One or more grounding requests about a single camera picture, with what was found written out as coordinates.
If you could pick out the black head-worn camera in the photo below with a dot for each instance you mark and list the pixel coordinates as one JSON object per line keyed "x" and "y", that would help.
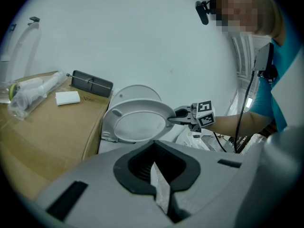
{"x": 203, "y": 13}

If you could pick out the person's teal shirt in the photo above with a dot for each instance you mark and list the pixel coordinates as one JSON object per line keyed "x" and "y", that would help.
{"x": 263, "y": 98}

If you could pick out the person's right forearm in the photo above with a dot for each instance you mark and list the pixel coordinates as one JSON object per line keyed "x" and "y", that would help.
{"x": 228, "y": 126}

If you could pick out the white smart toilet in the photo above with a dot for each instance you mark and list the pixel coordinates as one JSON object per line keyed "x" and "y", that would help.
{"x": 187, "y": 138}

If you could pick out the white elongated toilet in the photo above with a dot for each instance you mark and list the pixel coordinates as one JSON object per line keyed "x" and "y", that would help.
{"x": 28, "y": 44}

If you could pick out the dark grey paper holder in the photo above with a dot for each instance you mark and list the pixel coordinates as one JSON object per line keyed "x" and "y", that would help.
{"x": 91, "y": 83}

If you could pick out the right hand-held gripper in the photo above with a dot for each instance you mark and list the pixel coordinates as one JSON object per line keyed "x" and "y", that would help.
{"x": 205, "y": 113}

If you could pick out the black wall bracket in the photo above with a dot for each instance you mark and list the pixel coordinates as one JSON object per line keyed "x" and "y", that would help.
{"x": 34, "y": 19}

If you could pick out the small white carton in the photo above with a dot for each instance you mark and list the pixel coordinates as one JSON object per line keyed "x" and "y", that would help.
{"x": 29, "y": 82}

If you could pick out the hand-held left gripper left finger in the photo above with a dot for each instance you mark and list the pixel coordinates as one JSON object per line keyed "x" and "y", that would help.
{"x": 95, "y": 186}

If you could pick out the white plastic drain pipe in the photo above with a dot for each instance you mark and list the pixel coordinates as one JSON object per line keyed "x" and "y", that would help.
{"x": 35, "y": 91}

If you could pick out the black chest-worn device box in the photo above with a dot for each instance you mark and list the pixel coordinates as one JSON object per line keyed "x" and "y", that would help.
{"x": 262, "y": 56}

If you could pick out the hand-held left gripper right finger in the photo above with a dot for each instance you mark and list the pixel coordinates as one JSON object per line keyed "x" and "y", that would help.
{"x": 213, "y": 174}

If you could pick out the clear tube green cap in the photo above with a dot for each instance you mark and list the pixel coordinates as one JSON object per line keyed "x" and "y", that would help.
{"x": 8, "y": 91}

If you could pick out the flat white rectangular box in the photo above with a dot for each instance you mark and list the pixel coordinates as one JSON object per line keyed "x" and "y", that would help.
{"x": 67, "y": 98}

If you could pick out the white toilet seat lid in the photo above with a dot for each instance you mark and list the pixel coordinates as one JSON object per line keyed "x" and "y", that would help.
{"x": 142, "y": 102}

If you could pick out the large brown cardboard box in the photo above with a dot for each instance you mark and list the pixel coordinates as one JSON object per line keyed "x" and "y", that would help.
{"x": 59, "y": 127}

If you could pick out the person's head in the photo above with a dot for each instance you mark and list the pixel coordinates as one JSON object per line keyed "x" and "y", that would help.
{"x": 237, "y": 8}

